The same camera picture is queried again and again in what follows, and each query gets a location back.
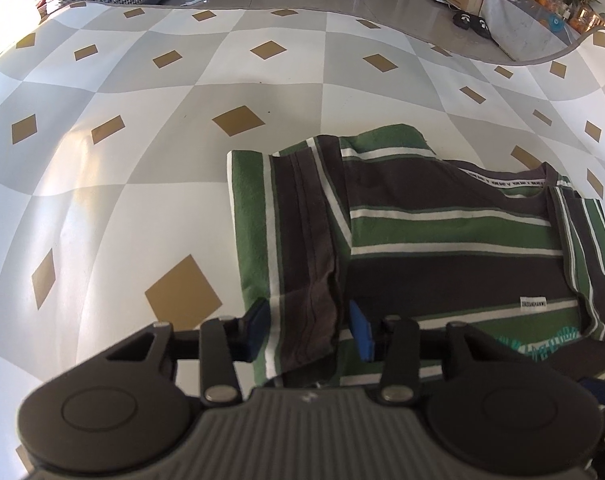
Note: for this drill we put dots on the green brown striped shirt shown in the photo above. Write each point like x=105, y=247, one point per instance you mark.
x=336, y=233

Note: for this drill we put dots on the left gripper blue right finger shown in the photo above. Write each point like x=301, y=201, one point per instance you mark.
x=394, y=341

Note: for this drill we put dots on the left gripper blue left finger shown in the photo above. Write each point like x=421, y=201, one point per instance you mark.
x=222, y=343

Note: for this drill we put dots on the black slippers pair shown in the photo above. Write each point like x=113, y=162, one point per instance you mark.
x=473, y=22

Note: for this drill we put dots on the white cloth covered counter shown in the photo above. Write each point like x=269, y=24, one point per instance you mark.
x=525, y=30

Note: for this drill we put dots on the checkered diamond pattern tablecloth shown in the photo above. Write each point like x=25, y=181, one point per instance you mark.
x=115, y=124

